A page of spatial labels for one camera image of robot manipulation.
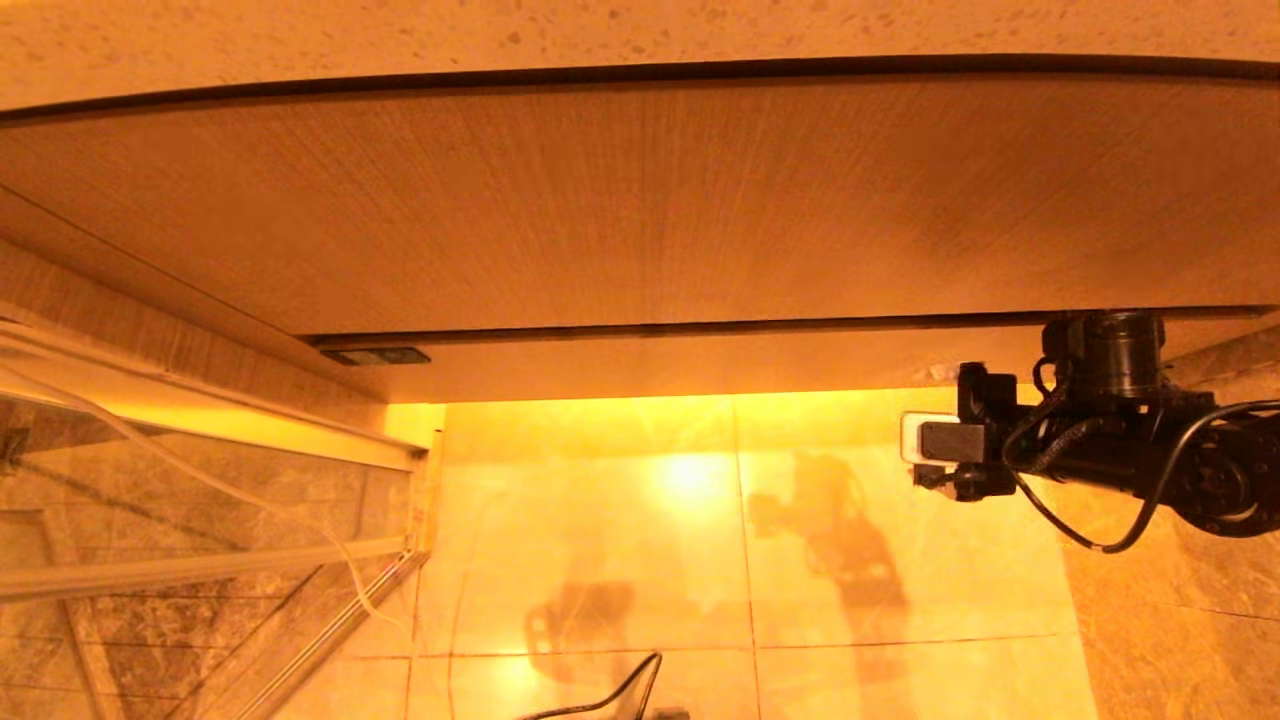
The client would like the small black sensor switch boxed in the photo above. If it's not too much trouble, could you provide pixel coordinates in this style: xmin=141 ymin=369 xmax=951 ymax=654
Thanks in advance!
xmin=322 ymin=347 xmax=433 ymax=366

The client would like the glass shower partition metal frame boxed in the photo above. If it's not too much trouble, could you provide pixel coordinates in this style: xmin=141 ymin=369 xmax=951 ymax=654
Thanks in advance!
xmin=0 ymin=315 xmax=433 ymax=720

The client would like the thin white cable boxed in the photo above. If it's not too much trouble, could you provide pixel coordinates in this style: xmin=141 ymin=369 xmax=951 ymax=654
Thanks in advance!
xmin=0 ymin=355 xmax=413 ymax=633

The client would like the wooden vanity cabinet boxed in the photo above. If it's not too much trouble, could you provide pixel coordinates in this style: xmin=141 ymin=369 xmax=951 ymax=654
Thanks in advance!
xmin=0 ymin=58 xmax=1280 ymax=403

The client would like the speckled stone countertop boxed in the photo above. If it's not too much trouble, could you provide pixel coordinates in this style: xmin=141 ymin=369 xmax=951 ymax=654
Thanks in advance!
xmin=0 ymin=0 xmax=1280 ymax=111

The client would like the wooden vanity drawer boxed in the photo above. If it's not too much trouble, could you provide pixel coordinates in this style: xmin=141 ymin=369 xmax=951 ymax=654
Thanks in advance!
xmin=315 ymin=305 xmax=1280 ymax=403

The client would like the black base cable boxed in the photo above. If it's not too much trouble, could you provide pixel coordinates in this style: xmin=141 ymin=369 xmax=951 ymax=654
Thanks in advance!
xmin=520 ymin=652 xmax=663 ymax=720

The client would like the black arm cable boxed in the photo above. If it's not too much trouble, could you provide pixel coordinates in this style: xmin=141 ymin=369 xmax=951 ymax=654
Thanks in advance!
xmin=1005 ymin=355 xmax=1280 ymax=554

